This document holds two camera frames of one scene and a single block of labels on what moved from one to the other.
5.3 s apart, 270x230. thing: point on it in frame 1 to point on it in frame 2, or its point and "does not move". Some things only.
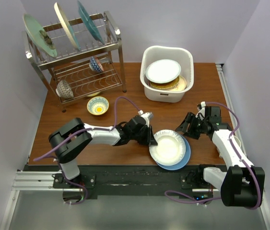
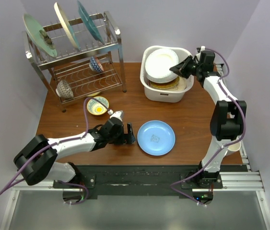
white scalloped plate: (170, 149) to (159, 61)
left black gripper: (149, 137) to (122, 140)
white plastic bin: (185, 59) does not move
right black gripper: (190, 119) to (178, 69)
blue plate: (184, 161) to (156, 138)
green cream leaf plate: (181, 86) does not move
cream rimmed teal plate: (67, 28) does not move
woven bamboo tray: (165, 86) does not move
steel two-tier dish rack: (79, 58) does not move
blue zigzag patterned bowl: (95, 65) does not move
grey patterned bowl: (64, 90) does not move
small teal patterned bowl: (98, 105) does not move
